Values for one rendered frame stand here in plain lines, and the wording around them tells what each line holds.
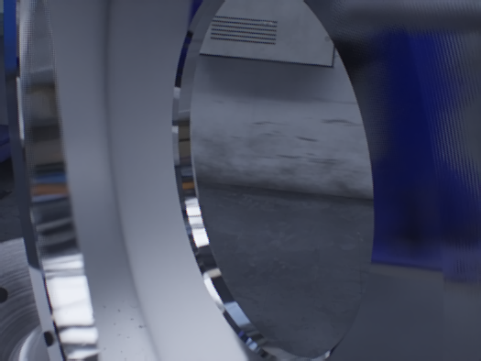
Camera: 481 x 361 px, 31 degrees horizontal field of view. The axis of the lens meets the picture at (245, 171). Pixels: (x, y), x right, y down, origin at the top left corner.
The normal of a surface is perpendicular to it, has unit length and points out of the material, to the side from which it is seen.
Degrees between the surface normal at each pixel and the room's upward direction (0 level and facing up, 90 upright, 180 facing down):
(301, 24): 90
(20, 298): 49
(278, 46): 90
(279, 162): 90
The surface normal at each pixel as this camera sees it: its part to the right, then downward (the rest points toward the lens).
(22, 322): 0.37, -0.44
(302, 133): -0.11, 0.23
